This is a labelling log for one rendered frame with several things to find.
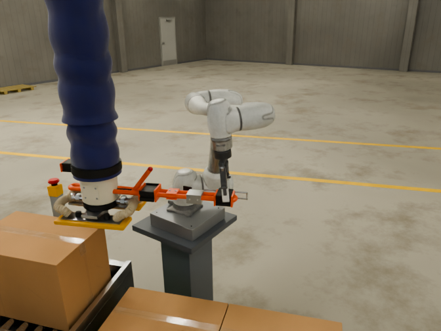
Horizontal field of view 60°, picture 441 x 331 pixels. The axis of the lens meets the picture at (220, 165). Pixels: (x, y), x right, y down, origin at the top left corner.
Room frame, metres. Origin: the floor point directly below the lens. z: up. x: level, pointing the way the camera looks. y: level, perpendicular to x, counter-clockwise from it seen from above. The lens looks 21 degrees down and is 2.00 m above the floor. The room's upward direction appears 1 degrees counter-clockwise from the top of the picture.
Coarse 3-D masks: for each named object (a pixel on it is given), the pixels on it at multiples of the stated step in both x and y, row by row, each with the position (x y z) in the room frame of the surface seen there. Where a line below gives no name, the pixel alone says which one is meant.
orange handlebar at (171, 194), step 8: (72, 184) 1.68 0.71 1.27; (120, 192) 1.60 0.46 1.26; (128, 192) 1.59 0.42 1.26; (136, 192) 1.58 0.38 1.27; (160, 192) 1.57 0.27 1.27; (168, 192) 1.56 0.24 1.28; (176, 192) 1.56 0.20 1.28; (184, 192) 1.58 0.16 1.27; (208, 192) 1.57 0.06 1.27; (208, 200) 1.52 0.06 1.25
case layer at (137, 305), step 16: (128, 304) 1.69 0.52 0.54; (144, 304) 1.69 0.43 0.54; (160, 304) 1.69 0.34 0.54; (176, 304) 1.68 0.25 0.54; (192, 304) 1.68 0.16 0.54; (208, 304) 1.68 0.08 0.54; (224, 304) 1.68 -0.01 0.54; (112, 320) 1.57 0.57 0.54; (128, 320) 1.57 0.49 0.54; (144, 320) 1.56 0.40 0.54; (160, 320) 1.56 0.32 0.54; (176, 320) 1.56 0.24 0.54; (192, 320) 1.56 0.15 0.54; (208, 320) 1.56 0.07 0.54; (224, 320) 1.56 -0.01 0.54; (240, 320) 1.56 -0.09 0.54; (256, 320) 1.55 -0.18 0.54; (272, 320) 1.55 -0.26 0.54; (288, 320) 1.55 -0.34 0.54; (304, 320) 1.55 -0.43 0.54; (320, 320) 1.55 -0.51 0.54
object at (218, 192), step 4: (216, 192) 1.54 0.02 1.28; (220, 192) 1.54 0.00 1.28; (232, 192) 1.53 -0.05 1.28; (216, 196) 1.51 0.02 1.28; (220, 196) 1.50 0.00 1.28; (232, 196) 1.49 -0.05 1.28; (216, 200) 1.51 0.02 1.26; (220, 200) 1.51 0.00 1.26; (232, 200) 1.49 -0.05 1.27; (216, 204) 1.51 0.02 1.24; (220, 204) 1.50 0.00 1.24; (224, 204) 1.50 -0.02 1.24; (228, 204) 1.50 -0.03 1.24; (232, 204) 1.49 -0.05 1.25
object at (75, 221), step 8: (72, 216) 1.57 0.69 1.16; (80, 216) 1.56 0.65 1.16; (104, 216) 1.53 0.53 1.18; (112, 216) 1.57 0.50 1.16; (56, 224) 1.53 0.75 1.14; (64, 224) 1.53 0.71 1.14; (72, 224) 1.52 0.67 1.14; (80, 224) 1.51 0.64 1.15; (88, 224) 1.51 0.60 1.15; (96, 224) 1.50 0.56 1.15; (104, 224) 1.50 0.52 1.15; (112, 224) 1.50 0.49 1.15; (120, 224) 1.50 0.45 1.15; (128, 224) 1.53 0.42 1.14
